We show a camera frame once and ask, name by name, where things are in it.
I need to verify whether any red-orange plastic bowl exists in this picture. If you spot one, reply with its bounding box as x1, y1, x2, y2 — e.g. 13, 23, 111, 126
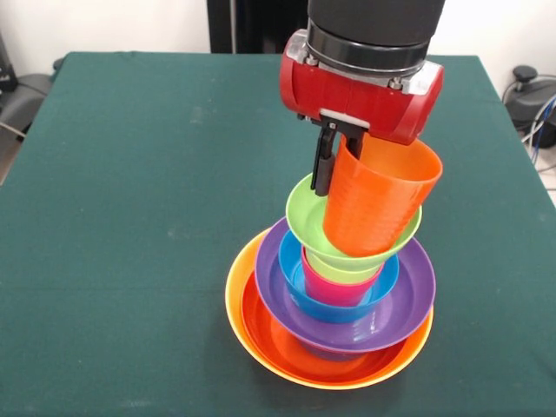
241, 268, 429, 384

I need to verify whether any orange plastic bowl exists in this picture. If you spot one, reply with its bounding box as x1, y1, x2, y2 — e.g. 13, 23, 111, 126
224, 229, 434, 390

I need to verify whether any orange-red plastic cup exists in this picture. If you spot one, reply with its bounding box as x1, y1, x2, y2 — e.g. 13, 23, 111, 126
321, 132, 444, 257

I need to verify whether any purple plastic bowl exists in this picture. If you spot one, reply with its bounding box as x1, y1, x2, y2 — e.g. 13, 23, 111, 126
254, 216, 436, 361

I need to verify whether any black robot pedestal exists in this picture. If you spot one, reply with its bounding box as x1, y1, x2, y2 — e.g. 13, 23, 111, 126
207, 0, 310, 56

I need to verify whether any dark green tablecloth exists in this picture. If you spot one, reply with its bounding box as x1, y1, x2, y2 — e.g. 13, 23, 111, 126
0, 50, 556, 417

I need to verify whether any green plastic cup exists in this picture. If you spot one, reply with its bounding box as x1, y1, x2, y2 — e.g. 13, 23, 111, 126
303, 247, 383, 286

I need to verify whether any green plastic bowl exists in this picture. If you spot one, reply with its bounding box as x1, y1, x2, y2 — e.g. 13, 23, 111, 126
285, 172, 423, 271

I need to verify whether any tangle of cables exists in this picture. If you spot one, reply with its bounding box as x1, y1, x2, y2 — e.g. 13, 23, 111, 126
523, 93, 556, 169

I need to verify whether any blue plastic bowl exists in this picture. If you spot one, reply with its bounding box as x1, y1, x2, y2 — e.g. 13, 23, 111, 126
277, 228, 400, 323

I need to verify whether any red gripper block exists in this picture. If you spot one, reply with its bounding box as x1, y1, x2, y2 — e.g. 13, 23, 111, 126
279, 52, 445, 197

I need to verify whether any crimson pink plastic cup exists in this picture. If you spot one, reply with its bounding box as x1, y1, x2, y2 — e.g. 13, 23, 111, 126
301, 247, 385, 308

